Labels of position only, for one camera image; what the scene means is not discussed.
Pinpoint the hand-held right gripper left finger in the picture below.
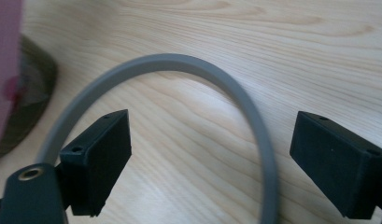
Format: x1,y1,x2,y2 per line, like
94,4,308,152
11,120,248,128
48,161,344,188
59,109,133,217

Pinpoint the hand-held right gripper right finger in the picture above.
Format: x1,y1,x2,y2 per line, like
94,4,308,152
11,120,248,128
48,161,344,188
290,110,382,219

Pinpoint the grey bin rim ring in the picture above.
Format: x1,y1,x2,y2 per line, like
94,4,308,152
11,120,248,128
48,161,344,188
35,53,278,224

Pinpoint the translucent plastic bag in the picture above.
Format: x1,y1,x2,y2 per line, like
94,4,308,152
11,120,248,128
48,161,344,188
0,0,59,161

